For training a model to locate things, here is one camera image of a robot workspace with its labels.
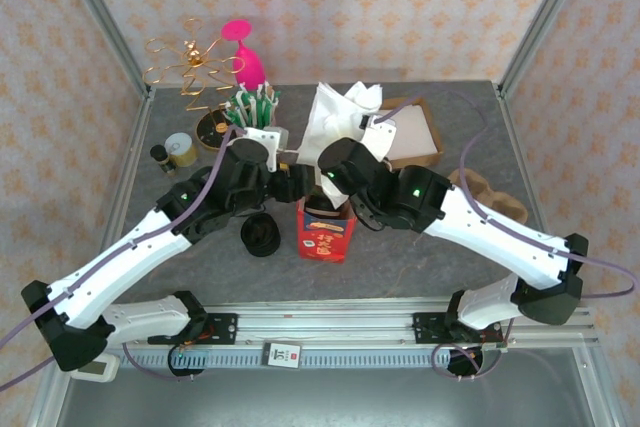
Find gold tin can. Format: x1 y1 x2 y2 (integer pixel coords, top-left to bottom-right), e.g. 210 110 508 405
163 132 199 167

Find small dark bottle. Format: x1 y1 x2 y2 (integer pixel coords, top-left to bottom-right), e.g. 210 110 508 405
150 144 177 177

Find aluminium table side rail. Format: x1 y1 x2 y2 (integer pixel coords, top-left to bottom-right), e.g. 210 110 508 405
89 89 157 309
497 86 571 306

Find white digital thermometer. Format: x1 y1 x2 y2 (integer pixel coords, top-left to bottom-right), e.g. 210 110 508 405
74 354 121 384

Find aluminium frame post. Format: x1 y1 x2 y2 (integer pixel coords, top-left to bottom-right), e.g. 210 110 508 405
52 0 154 101
497 0 596 98

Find black white number card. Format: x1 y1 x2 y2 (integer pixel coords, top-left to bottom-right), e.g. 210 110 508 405
262 341 304 371

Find red white paper bag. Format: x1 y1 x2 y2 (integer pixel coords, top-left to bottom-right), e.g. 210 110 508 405
298 80 386 208

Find brown cardboard napkin tray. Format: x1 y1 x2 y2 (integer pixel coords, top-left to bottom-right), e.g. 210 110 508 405
378 96 446 172

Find black cup lid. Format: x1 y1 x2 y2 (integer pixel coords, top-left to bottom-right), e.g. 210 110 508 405
304 195 346 221

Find gold wire cup rack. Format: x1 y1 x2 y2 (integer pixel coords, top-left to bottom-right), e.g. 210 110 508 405
142 18 246 152

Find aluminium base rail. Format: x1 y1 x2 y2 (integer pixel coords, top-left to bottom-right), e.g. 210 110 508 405
53 296 600 348

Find pink plastic wine glass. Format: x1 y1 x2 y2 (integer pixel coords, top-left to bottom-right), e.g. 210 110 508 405
221 19 266 91

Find grey slotted cable duct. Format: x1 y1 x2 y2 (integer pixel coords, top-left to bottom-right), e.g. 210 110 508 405
122 349 454 369

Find white paper napkin stack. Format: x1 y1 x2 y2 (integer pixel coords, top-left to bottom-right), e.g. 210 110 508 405
387 104 439 161

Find brown pulp cup carrier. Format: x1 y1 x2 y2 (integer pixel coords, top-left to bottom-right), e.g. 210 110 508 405
446 168 529 226

